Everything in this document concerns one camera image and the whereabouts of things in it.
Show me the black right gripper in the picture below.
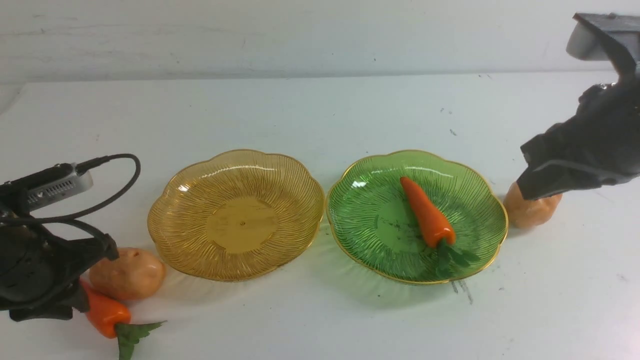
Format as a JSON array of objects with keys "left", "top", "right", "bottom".
[{"left": 516, "top": 82, "right": 640, "bottom": 200}]

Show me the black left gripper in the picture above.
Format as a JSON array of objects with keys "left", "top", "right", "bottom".
[{"left": 0, "top": 219, "right": 119, "bottom": 322}]

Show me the toy carrot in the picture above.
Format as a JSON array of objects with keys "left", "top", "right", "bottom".
[
  {"left": 400, "top": 177, "right": 480, "bottom": 277},
  {"left": 80, "top": 279, "right": 165, "bottom": 360}
]

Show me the toy potato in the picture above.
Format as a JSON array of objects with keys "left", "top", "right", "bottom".
[
  {"left": 87, "top": 247, "right": 166, "bottom": 301},
  {"left": 503, "top": 182, "right": 563, "bottom": 230}
]

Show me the yellow ribbed plastic plate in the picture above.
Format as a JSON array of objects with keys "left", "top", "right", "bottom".
[{"left": 147, "top": 149, "right": 326, "bottom": 282}]

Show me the green ribbed plastic plate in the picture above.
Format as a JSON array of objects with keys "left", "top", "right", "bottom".
[{"left": 326, "top": 150, "right": 509, "bottom": 285}]

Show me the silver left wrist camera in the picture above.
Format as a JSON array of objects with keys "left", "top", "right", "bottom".
[{"left": 0, "top": 162, "right": 94, "bottom": 213}]

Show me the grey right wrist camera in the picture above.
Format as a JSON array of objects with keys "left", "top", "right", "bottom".
[{"left": 566, "top": 13, "right": 640, "bottom": 82}]

